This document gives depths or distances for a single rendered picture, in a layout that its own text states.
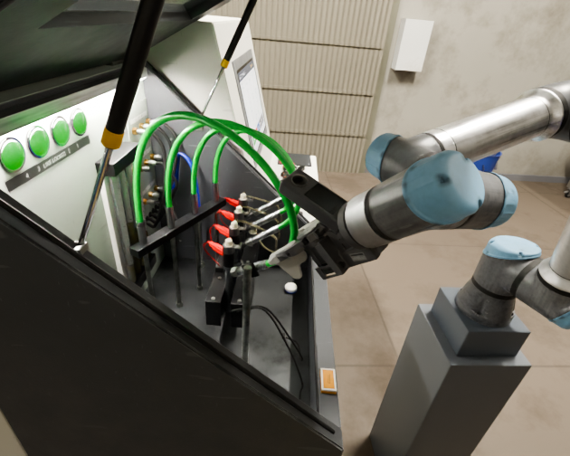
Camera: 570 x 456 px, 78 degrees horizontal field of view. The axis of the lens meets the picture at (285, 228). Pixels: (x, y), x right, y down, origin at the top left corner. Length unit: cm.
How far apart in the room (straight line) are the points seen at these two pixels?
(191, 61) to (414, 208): 81
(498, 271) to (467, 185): 67
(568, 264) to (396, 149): 52
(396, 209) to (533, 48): 451
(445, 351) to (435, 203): 81
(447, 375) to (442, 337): 11
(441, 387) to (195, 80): 111
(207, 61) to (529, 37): 411
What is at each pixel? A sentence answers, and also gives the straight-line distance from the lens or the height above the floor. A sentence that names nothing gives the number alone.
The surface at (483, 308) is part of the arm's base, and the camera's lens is 112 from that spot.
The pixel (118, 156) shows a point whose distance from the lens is 87.
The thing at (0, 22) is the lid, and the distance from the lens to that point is 40.
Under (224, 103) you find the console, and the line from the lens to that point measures 107.
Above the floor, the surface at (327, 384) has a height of 96.
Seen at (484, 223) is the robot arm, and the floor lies 138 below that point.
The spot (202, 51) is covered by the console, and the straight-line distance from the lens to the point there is 106.
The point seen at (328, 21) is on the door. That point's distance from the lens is 397.
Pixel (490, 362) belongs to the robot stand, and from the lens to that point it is 120.
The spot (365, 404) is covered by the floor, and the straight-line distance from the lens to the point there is 195.
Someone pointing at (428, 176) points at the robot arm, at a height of 145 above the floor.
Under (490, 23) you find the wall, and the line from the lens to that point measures 458.
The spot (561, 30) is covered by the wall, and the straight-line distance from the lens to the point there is 500.
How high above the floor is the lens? 159
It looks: 31 degrees down
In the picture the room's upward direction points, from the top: 5 degrees clockwise
